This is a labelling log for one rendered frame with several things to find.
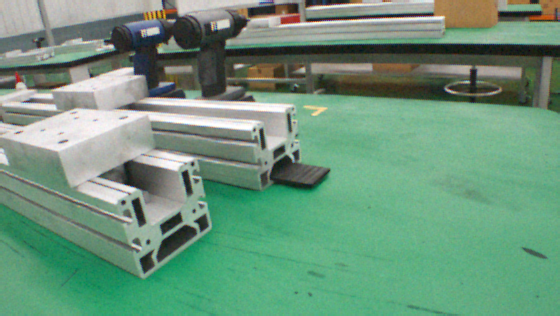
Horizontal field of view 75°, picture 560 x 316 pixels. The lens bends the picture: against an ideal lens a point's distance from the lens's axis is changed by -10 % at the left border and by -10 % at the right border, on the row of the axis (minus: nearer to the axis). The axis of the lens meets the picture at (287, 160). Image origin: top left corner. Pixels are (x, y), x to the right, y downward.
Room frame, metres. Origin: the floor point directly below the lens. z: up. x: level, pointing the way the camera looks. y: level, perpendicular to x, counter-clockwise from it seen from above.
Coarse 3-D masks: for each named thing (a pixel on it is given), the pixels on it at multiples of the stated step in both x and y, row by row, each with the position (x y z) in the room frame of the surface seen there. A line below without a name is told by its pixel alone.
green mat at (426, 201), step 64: (320, 128) 0.67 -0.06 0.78; (384, 128) 0.63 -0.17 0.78; (448, 128) 0.59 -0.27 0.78; (512, 128) 0.56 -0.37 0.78; (256, 192) 0.45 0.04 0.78; (320, 192) 0.43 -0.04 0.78; (384, 192) 0.41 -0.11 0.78; (448, 192) 0.39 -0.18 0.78; (512, 192) 0.37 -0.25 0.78; (0, 256) 0.36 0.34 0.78; (64, 256) 0.35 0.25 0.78; (192, 256) 0.33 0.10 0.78; (256, 256) 0.31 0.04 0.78; (320, 256) 0.30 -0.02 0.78; (384, 256) 0.29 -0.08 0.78; (448, 256) 0.28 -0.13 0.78; (512, 256) 0.26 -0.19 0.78
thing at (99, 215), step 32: (0, 128) 0.65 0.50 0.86; (0, 160) 0.46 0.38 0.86; (160, 160) 0.38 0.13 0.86; (192, 160) 0.37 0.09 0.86; (0, 192) 0.49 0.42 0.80; (32, 192) 0.41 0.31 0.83; (64, 192) 0.35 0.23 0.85; (96, 192) 0.32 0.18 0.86; (128, 192) 0.31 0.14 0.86; (160, 192) 0.37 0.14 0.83; (192, 192) 0.36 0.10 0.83; (64, 224) 0.37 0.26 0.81; (96, 224) 0.32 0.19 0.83; (128, 224) 0.30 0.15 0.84; (160, 224) 0.34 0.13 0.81; (192, 224) 0.35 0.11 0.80; (128, 256) 0.30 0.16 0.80; (160, 256) 0.32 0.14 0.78
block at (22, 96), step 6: (24, 90) 1.03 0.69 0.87; (30, 90) 1.00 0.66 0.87; (36, 90) 0.99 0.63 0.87; (6, 96) 0.97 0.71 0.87; (12, 96) 0.95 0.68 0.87; (18, 96) 0.95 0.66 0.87; (24, 96) 0.96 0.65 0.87; (0, 102) 0.92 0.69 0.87; (6, 102) 0.93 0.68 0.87; (24, 102) 0.98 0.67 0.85; (30, 102) 0.99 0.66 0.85; (0, 108) 0.92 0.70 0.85; (0, 114) 0.94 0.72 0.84; (0, 120) 0.93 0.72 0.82
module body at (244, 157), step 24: (48, 96) 0.91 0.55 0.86; (24, 120) 0.84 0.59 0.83; (168, 120) 0.54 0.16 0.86; (192, 120) 0.51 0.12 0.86; (216, 120) 0.50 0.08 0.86; (240, 120) 0.49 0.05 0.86; (264, 120) 0.53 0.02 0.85; (288, 120) 0.52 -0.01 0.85; (168, 144) 0.54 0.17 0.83; (192, 144) 0.51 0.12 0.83; (216, 144) 0.48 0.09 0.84; (240, 144) 0.46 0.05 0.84; (264, 144) 0.47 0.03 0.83; (288, 144) 0.51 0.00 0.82; (216, 168) 0.49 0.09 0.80; (240, 168) 0.46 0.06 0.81; (264, 168) 0.46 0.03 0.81
